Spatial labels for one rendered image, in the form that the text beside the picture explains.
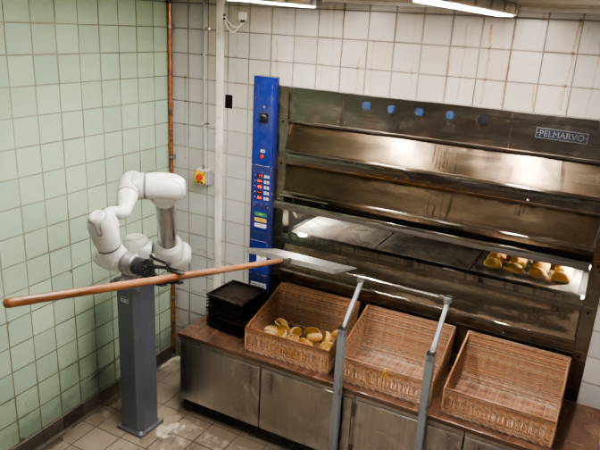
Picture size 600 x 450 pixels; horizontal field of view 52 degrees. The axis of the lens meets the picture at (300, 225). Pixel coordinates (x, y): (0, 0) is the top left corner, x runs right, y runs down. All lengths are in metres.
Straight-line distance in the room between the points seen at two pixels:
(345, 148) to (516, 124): 0.96
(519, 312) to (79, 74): 2.76
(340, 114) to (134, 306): 1.63
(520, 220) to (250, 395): 1.87
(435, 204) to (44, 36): 2.26
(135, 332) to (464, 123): 2.19
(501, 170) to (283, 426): 1.94
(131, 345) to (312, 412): 1.12
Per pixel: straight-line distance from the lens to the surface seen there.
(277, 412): 3.84
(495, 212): 3.48
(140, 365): 3.86
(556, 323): 3.62
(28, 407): 4.00
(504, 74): 3.36
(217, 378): 3.98
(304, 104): 3.76
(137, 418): 4.06
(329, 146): 3.69
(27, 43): 3.48
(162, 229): 3.37
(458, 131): 3.45
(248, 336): 3.74
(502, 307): 3.64
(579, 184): 3.38
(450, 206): 3.52
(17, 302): 1.97
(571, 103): 3.33
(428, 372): 3.22
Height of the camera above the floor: 2.48
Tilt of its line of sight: 18 degrees down
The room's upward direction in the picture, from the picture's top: 3 degrees clockwise
